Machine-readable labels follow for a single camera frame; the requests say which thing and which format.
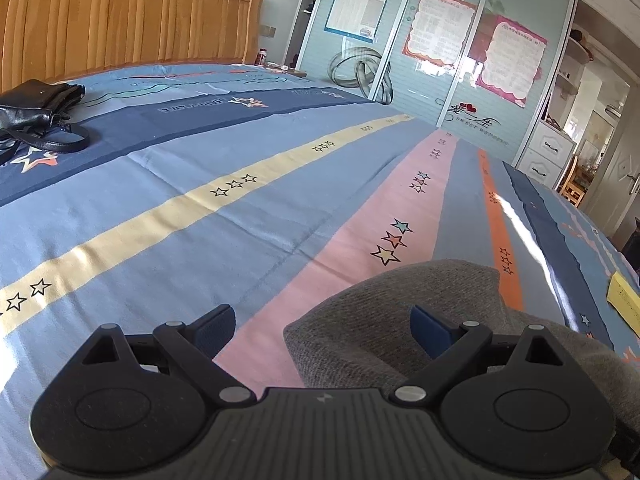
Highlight yellow paper sheet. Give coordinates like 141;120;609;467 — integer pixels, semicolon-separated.
606;272;640;338

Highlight white door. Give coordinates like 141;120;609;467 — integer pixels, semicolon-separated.
582;92;640;241

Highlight grey knit pants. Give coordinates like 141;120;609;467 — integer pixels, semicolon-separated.
283;259;640;461

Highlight black leather handbag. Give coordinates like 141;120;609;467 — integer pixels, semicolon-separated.
0;79;91;166

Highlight blue-framed poster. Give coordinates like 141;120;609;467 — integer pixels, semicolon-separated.
324;0;393;43

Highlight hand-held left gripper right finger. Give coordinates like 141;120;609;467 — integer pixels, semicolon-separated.
390;305;566;407

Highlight sliding-door wardrobe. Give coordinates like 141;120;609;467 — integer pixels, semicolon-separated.
300;0;576;161

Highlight wooden chair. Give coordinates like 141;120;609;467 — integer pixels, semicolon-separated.
557;155;591;208

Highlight white drawer cabinet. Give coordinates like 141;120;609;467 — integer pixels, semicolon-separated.
515;122;576;191

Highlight wooden headboard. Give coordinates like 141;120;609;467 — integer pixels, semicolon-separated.
0;0;266;93

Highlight pink-framed poster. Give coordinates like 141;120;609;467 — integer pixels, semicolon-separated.
402;0;476;66
475;16;546;107

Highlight striped bed sheet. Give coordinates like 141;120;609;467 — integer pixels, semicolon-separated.
0;62;640;480

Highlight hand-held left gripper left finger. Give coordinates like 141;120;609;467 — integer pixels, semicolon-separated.
80;304;257;407

